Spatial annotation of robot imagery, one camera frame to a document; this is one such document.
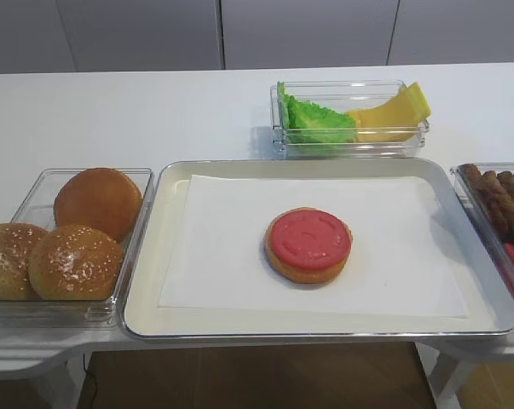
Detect green lettuce leaf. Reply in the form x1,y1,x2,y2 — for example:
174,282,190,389
277,82,356,144

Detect clear lettuce cheese container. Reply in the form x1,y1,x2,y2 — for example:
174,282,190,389
270,80,430,159

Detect red tomato slice on bun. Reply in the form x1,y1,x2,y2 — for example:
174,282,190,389
269,209,352,271

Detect silver metal tray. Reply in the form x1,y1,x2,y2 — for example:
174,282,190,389
124,158,514,340

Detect bottom bun half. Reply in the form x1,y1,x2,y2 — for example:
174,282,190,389
263,207,354,285

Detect plain brown bun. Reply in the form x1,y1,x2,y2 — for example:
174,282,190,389
53,168,142,242

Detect white paper sheet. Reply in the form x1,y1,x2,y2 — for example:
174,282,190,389
159,176,468,318

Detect yellow cheese slices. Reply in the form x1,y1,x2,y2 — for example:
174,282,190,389
345,82,431,143

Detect right sesame bun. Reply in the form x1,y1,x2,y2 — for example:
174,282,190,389
28,225,124,301

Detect sesame bun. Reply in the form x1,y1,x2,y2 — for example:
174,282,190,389
28,225,124,301
0,223,48,301

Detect clear left bun container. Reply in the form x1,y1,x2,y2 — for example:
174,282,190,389
0,168,154,328

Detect clear right patty container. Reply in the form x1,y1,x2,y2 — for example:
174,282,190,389
451,163,514,296

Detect left sesame bun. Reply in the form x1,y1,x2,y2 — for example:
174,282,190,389
0,223,48,301

